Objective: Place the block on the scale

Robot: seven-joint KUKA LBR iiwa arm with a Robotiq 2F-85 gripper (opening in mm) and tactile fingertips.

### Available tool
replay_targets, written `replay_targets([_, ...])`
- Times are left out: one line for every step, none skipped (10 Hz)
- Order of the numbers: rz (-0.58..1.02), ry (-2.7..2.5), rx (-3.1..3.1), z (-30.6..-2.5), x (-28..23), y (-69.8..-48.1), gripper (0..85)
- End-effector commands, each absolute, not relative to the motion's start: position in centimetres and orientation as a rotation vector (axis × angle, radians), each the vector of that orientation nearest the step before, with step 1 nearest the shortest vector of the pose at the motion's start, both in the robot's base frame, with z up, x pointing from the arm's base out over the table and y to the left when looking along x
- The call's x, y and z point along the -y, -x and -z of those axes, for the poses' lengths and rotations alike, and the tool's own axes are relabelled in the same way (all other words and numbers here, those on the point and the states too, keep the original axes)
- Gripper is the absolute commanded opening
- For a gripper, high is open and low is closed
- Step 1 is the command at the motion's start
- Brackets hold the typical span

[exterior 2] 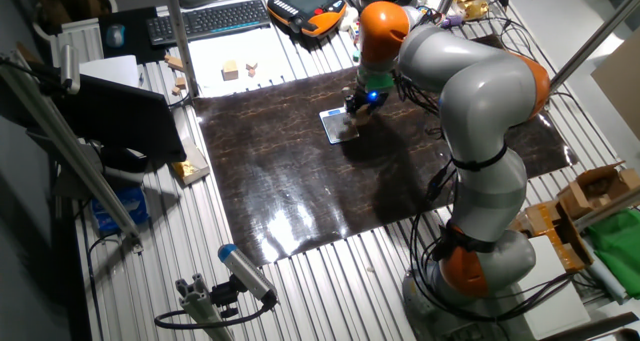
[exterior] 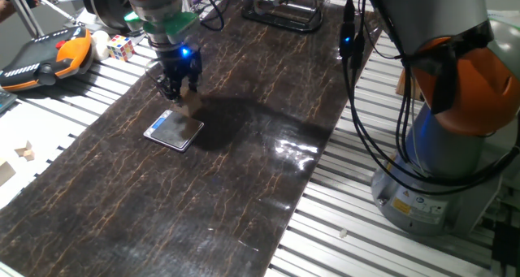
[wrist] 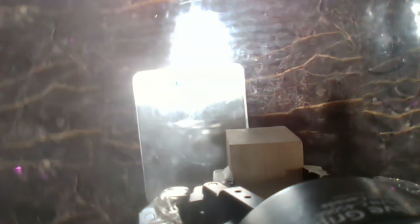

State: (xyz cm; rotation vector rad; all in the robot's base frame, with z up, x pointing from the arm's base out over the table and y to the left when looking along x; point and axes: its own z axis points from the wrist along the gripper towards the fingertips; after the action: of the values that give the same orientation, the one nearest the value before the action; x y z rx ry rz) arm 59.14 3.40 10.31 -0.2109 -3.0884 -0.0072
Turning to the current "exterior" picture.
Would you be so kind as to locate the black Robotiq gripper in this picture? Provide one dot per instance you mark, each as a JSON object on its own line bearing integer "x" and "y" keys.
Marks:
{"x": 178, "y": 61}

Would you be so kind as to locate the small wooden block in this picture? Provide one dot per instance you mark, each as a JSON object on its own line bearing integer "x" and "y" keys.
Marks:
{"x": 191, "y": 103}

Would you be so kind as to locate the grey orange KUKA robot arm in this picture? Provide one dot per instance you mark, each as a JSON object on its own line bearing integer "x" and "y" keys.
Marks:
{"x": 438, "y": 13}

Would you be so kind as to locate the silver digital pocket scale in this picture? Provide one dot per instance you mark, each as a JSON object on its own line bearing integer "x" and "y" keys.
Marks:
{"x": 174, "y": 131}

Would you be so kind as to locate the Rubik's cube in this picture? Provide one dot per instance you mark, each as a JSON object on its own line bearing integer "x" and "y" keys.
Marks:
{"x": 120, "y": 47}

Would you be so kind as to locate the black filament spool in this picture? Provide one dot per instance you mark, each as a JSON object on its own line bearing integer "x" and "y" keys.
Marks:
{"x": 103, "y": 5}

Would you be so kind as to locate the black stand base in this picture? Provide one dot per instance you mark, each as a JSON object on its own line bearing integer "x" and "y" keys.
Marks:
{"x": 280, "y": 19}

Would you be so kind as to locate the dark marble pattern mat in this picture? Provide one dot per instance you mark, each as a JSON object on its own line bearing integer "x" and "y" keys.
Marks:
{"x": 162, "y": 208}

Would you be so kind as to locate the orange black teach pendant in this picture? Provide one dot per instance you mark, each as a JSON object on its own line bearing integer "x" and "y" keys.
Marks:
{"x": 44, "y": 61}

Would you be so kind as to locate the white paper sheet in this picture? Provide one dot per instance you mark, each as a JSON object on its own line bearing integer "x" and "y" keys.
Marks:
{"x": 36, "y": 135}

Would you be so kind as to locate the small notched wooden piece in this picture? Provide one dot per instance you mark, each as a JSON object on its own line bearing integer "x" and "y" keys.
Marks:
{"x": 25, "y": 152}

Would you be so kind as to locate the black computer keyboard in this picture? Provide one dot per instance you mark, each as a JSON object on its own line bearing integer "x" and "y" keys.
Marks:
{"x": 6, "y": 100}

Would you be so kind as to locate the small white scrap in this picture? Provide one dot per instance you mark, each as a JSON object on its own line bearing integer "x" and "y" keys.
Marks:
{"x": 343, "y": 232}

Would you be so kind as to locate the thin silver post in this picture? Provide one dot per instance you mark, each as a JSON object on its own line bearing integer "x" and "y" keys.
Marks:
{"x": 22, "y": 9}

